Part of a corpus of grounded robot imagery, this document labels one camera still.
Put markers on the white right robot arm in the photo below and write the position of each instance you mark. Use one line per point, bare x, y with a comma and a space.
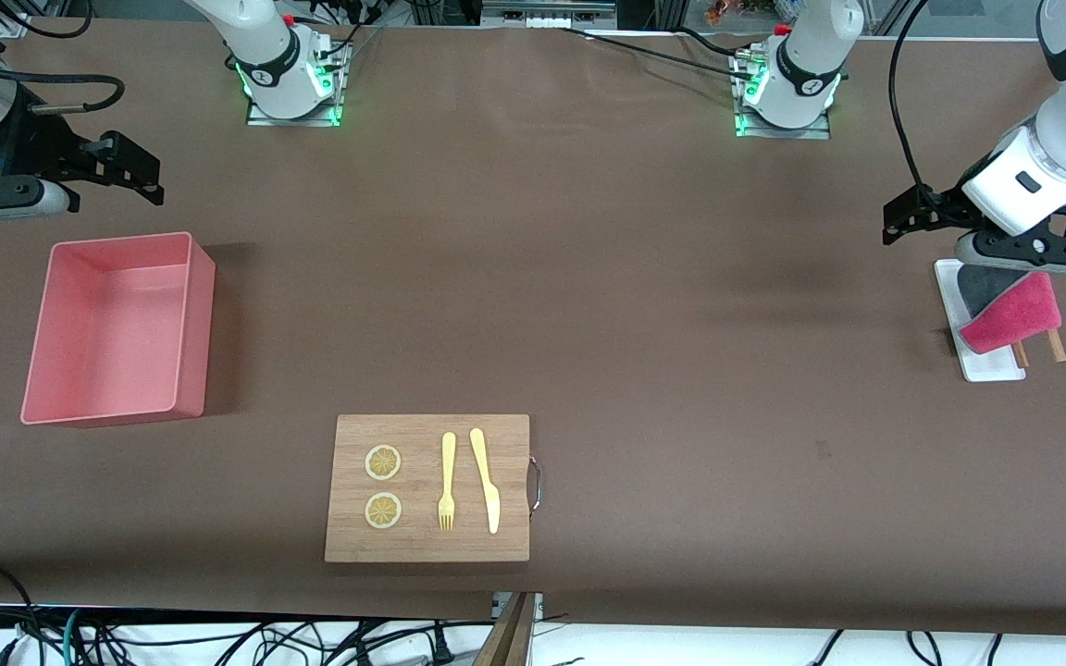
260, 37

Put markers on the white power strip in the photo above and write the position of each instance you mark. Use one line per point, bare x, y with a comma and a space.
547, 9

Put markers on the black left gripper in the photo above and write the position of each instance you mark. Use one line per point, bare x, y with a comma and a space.
944, 206

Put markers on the wooden plank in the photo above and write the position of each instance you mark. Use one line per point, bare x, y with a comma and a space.
507, 638

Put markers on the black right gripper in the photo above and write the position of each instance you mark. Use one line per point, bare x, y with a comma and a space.
38, 141

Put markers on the wooden cutting board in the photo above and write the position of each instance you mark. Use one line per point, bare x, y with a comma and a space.
427, 546

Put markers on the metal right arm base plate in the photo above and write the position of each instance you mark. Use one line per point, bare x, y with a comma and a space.
334, 83

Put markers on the white rack base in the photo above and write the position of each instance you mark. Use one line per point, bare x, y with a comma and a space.
991, 365

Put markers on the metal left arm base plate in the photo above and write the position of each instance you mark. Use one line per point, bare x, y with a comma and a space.
815, 129

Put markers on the black power plug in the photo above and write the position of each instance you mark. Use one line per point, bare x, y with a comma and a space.
441, 647

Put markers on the yellow plastic fork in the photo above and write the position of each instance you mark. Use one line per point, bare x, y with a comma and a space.
448, 462

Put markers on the orange background object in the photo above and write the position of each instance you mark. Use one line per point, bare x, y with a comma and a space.
727, 11

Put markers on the lemon slice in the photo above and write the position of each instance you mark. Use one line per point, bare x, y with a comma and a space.
383, 462
383, 511

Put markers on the brown wooden rod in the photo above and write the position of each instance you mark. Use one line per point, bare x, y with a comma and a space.
1057, 347
1020, 356

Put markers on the pink plastic bin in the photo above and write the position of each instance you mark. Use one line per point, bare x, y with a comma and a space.
107, 342

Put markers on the red cloth with grey back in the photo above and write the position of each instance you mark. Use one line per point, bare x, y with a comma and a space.
1019, 314

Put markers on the yellow plastic knife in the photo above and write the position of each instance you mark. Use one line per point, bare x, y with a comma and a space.
487, 481

